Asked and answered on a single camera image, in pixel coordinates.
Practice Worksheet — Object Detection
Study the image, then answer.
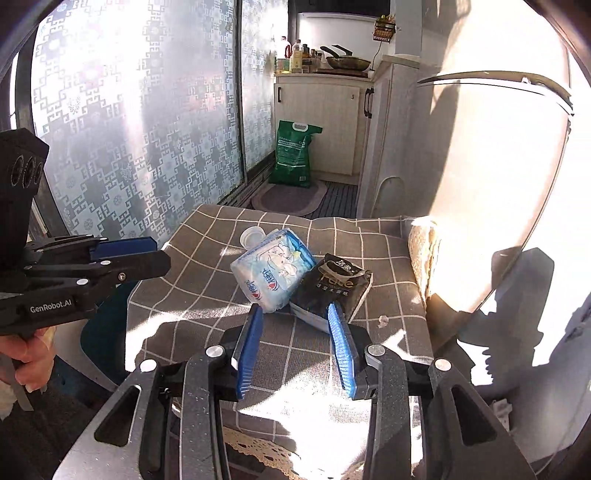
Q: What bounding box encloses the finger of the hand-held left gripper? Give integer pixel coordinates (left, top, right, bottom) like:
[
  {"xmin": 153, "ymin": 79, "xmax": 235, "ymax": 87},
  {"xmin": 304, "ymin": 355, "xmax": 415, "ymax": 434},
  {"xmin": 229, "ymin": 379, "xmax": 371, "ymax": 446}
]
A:
[
  {"xmin": 25, "ymin": 234, "xmax": 157, "ymax": 265},
  {"xmin": 23, "ymin": 250, "xmax": 171, "ymax": 301}
]

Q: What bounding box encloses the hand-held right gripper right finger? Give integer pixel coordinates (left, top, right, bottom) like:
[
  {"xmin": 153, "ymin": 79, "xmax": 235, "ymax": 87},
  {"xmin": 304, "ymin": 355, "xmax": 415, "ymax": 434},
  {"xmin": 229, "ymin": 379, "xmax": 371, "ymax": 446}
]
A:
[{"xmin": 327, "ymin": 302, "xmax": 539, "ymax": 480}]

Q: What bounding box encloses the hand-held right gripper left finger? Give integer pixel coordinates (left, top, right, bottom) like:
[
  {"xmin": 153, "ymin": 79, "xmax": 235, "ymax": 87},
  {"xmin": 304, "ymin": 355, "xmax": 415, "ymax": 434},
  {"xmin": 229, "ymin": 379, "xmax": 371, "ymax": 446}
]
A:
[{"xmin": 53, "ymin": 305, "xmax": 266, "ymax": 480}]

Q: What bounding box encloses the black tissue pack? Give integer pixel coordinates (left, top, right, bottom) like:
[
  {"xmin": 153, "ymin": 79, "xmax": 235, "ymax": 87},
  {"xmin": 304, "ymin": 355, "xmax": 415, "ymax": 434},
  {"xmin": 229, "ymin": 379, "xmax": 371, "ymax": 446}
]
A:
[{"xmin": 288, "ymin": 253, "xmax": 374, "ymax": 330}]

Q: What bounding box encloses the blue white tissue pack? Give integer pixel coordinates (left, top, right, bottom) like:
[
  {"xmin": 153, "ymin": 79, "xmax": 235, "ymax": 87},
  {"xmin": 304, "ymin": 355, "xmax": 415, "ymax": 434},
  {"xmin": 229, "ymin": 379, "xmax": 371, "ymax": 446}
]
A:
[{"xmin": 230, "ymin": 228, "xmax": 317, "ymax": 313}]

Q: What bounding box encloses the white plastic lid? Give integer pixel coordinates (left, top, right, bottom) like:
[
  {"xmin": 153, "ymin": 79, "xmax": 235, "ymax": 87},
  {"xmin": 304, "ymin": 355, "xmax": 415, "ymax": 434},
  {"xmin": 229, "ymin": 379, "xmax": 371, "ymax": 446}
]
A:
[{"xmin": 240, "ymin": 226, "xmax": 269, "ymax": 252}]

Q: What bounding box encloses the person's left hand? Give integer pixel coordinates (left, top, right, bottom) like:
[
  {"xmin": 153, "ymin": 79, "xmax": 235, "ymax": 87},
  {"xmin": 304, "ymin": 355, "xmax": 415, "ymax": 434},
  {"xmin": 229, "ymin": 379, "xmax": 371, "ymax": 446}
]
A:
[{"xmin": 0, "ymin": 325, "xmax": 57, "ymax": 421}]

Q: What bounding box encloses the grey checked cloth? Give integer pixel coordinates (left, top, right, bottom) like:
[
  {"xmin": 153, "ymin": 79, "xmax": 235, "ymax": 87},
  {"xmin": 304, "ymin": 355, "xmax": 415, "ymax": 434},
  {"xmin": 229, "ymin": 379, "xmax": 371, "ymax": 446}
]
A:
[{"xmin": 124, "ymin": 204, "xmax": 435, "ymax": 444}]

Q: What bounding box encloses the cream lace cloth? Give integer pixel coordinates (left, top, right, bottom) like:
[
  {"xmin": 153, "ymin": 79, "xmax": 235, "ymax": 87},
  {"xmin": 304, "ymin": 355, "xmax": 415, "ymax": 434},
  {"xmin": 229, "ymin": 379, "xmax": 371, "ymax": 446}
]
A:
[{"xmin": 222, "ymin": 427, "xmax": 301, "ymax": 480}]

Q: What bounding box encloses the beige textured cushion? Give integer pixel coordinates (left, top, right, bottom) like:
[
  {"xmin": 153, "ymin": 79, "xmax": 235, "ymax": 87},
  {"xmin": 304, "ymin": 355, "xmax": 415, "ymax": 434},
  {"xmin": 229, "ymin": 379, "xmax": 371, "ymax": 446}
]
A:
[{"xmin": 409, "ymin": 219, "xmax": 439, "ymax": 296}]

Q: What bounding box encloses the patterned frosted glass door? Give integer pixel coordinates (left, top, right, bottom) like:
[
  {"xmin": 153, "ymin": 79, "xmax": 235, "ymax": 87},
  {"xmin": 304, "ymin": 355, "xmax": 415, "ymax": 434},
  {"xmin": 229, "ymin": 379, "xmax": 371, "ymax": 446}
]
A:
[
  {"xmin": 240, "ymin": 0, "xmax": 289, "ymax": 183},
  {"xmin": 30, "ymin": 0, "xmax": 244, "ymax": 237}
]

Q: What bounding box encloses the grey oval mat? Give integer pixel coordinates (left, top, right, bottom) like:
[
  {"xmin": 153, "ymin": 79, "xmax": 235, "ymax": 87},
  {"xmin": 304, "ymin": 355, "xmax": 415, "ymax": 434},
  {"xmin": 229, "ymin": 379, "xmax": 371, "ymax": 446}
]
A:
[{"xmin": 250, "ymin": 182, "xmax": 326, "ymax": 215}]

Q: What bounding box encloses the dark striped floor mat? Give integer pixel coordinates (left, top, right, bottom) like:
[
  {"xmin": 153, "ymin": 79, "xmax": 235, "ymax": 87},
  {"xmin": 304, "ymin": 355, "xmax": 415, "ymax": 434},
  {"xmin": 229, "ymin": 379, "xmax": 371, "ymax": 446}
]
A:
[{"xmin": 305, "ymin": 180, "xmax": 361, "ymax": 220}]

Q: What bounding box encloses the tall white kitchen cabinet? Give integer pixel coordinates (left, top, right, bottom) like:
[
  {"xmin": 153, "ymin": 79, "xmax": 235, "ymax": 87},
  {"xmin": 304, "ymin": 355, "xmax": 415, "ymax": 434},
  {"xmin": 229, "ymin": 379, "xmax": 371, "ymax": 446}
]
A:
[{"xmin": 358, "ymin": 54, "xmax": 421, "ymax": 219}]

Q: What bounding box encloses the white panel with dark trim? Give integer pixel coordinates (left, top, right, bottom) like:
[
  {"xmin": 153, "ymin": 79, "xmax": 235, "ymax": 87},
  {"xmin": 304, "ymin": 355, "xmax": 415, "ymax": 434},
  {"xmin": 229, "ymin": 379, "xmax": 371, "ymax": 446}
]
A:
[{"xmin": 416, "ymin": 69, "xmax": 575, "ymax": 319}]

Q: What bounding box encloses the low white kitchen cabinet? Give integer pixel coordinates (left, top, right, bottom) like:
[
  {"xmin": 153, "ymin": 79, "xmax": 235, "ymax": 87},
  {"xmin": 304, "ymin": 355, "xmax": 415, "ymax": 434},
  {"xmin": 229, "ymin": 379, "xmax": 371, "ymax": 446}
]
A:
[{"xmin": 274, "ymin": 74, "xmax": 375, "ymax": 177}]

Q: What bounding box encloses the group of kitchen bottles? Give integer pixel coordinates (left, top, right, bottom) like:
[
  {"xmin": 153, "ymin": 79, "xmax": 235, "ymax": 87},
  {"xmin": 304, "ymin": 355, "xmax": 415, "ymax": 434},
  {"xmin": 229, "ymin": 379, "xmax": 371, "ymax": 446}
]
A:
[{"xmin": 274, "ymin": 37, "xmax": 324, "ymax": 75}]

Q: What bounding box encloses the frying pan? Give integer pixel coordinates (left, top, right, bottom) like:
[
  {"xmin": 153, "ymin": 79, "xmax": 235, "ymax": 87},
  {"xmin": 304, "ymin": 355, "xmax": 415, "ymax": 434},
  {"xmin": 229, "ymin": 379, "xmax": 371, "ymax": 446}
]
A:
[{"xmin": 320, "ymin": 45, "xmax": 372, "ymax": 71}]

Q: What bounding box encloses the green sack with handle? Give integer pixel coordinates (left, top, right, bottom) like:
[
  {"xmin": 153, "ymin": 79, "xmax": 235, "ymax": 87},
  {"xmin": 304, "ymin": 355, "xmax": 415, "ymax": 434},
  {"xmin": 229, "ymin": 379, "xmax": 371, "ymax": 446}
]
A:
[{"xmin": 269, "ymin": 120, "xmax": 324, "ymax": 188}]

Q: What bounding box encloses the wall spice rack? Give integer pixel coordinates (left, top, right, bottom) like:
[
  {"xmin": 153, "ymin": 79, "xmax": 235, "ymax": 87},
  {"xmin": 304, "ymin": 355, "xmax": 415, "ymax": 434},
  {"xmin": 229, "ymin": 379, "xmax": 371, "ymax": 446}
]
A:
[{"xmin": 374, "ymin": 16, "xmax": 398, "ymax": 43}]

